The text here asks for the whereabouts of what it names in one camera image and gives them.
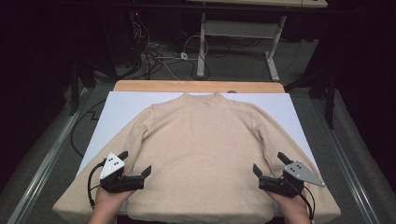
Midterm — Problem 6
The black stand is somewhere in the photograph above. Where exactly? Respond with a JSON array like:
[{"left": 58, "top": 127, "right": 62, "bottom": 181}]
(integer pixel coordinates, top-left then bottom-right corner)
[
  {"left": 68, "top": 59, "right": 97, "bottom": 117},
  {"left": 284, "top": 66, "right": 337, "bottom": 130}
]

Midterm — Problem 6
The white board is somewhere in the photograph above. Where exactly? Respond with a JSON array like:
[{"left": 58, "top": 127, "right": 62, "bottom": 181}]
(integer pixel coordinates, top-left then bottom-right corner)
[{"left": 76, "top": 91, "right": 320, "bottom": 217}]

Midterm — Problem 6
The white metal desk frame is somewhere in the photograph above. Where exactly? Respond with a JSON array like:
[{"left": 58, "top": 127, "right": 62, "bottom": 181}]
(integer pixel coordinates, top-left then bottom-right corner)
[{"left": 196, "top": 12, "right": 288, "bottom": 82}]

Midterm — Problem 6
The light wooden desk top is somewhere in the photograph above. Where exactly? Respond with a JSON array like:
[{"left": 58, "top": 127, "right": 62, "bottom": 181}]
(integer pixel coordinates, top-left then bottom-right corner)
[{"left": 186, "top": 0, "right": 329, "bottom": 8}]

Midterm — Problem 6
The black floor cable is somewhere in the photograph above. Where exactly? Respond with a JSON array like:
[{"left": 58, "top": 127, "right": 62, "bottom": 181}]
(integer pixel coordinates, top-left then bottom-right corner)
[{"left": 69, "top": 97, "right": 108, "bottom": 158}]

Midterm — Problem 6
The right hand-held gripper black cable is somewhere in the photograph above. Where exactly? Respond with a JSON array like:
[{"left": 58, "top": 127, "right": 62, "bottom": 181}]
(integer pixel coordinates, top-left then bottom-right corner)
[{"left": 284, "top": 178, "right": 316, "bottom": 219}]

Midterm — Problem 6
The person's right hand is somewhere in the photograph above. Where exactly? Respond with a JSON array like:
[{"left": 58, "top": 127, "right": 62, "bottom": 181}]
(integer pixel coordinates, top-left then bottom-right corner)
[{"left": 265, "top": 189, "right": 312, "bottom": 219}]

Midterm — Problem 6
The beige knit sweater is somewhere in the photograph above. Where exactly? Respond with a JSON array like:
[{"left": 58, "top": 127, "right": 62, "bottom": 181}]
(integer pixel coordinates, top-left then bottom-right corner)
[{"left": 51, "top": 91, "right": 342, "bottom": 224}]

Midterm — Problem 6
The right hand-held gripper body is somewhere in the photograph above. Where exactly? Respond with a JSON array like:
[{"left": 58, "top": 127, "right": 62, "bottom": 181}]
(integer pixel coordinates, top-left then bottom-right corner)
[{"left": 258, "top": 160, "right": 327, "bottom": 199}]

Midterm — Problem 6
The metal floor rail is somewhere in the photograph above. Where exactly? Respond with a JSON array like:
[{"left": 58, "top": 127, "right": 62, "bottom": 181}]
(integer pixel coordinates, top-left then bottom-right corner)
[
  {"left": 6, "top": 88, "right": 90, "bottom": 224},
  {"left": 311, "top": 99, "right": 382, "bottom": 224}
]

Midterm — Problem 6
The person's left hand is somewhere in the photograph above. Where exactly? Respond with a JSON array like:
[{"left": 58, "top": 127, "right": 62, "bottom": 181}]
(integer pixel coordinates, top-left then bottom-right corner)
[{"left": 92, "top": 186, "right": 135, "bottom": 217}]

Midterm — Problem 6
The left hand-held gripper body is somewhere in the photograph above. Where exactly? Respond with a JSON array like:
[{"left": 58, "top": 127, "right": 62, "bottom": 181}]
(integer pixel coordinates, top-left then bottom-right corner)
[{"left": 98, "top": 151, "right": 146, "bottom": 194}]

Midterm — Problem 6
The bundle of black cables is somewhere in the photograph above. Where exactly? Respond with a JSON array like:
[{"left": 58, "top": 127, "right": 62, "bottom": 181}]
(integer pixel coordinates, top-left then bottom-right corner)
[{"left": 129, "top": 12, "right": 200, "bottom": 80}]

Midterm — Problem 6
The white cable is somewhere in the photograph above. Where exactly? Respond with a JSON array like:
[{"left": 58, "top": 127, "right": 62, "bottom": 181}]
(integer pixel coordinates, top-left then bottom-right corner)
[{"left": 155, "top": 35, "right": 209, "bottom": 82}]

